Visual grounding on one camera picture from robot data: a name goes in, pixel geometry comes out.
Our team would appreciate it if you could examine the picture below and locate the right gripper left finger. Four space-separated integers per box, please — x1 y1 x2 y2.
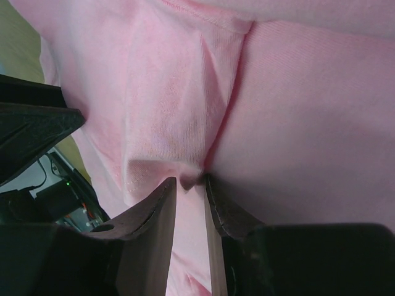
1 177 177 295

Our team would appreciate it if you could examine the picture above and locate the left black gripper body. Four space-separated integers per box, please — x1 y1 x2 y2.
1 148 109 231

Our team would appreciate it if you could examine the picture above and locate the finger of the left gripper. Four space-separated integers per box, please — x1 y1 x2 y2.
1 75 85 185

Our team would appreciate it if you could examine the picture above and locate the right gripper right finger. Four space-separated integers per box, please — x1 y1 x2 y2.
204 175 394 295

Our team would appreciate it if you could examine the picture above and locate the pink t shirt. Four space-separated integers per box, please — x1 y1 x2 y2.
12 1 394 295

